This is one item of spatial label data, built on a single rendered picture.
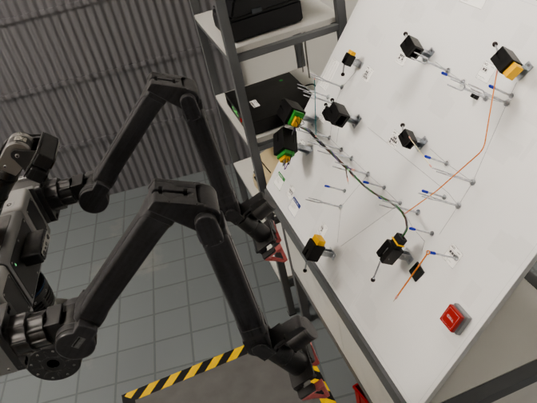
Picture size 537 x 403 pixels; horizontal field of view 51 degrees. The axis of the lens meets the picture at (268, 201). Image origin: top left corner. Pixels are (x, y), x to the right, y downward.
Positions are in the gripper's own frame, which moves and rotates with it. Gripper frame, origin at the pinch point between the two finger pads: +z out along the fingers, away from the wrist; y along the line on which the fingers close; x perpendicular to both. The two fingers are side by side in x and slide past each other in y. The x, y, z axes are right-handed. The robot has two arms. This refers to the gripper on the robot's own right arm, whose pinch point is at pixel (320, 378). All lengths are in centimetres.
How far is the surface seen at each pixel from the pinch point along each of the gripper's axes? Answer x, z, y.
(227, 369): 84, 73, 92
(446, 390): -17.5, 38.4, 3.0
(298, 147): -19, 2, 94
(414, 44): -70, -19, 64
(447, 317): -32.9, 11.4, 2.9
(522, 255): -56, 6, 2
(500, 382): -31, 46, 1
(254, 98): -11, -3, 142
